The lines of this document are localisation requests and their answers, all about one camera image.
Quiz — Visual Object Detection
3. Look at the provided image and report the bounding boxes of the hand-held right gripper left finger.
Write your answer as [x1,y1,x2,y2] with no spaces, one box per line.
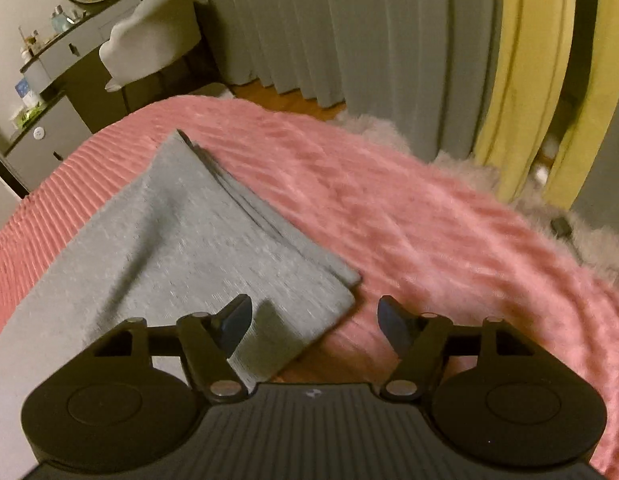
[91,293,254,402]

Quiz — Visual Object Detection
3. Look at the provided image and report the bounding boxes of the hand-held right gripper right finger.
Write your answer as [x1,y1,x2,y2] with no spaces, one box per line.
[377,295,532,402]

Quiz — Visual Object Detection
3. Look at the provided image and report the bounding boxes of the grey pants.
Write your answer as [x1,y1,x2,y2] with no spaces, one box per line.
[0,129,363,480]

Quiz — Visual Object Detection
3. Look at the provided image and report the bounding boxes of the pink ribbed blanket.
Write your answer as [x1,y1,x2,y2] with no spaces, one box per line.
[0,95,619,480]

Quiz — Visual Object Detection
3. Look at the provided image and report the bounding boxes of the grey drawer cabinet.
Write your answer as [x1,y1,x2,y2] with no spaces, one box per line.
[4,92,96,192]

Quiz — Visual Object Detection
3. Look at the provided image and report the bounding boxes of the grey upholstered chair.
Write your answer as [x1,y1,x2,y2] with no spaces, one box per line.
[98,0,206,94]

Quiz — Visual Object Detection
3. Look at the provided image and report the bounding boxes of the yellow curtain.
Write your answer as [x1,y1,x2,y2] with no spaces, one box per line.
[472,0,619,211]

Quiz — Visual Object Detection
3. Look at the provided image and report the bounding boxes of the grey curtain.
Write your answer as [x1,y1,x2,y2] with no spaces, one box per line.
[180,0,506,162]

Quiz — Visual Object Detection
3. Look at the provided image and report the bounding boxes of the grey vanity desk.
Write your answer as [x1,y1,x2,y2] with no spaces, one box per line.
[18,0,150,133]

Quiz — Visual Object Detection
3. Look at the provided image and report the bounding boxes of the blue bottle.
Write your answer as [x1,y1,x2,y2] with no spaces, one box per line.
[50,5,73,32]

